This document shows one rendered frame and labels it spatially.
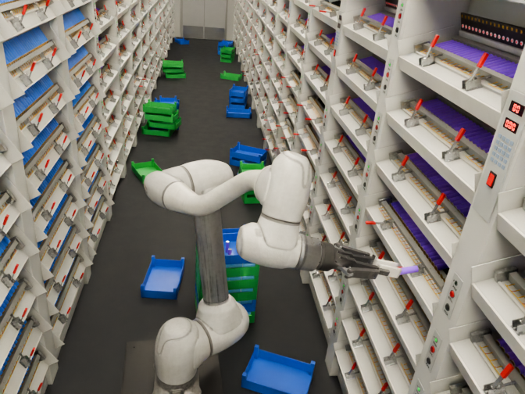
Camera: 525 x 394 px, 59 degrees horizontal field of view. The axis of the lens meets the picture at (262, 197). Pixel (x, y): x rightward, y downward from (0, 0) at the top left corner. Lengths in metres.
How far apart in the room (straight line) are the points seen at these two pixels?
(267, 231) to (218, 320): 0.76
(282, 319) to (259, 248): 1.54
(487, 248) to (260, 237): 0.52
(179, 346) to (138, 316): 0.92
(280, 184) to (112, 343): 1.61
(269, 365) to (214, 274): 0.77
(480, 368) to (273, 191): 0.65
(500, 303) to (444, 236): 0.27
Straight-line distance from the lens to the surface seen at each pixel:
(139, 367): 2.01
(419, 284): 1.47
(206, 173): 1.61
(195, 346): 1.78
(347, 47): 2.33
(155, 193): 1.53
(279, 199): 1.10
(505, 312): 1.15
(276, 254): 1.13
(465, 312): 1.27
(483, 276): 1.21
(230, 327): 1.84
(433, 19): 1.68
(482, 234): 1.16
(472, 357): 1.29
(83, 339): 2.56
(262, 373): 2.35
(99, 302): 2.75
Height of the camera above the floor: 1.76
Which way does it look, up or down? 28 degrees down
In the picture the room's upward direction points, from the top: 5 degrees clockwise
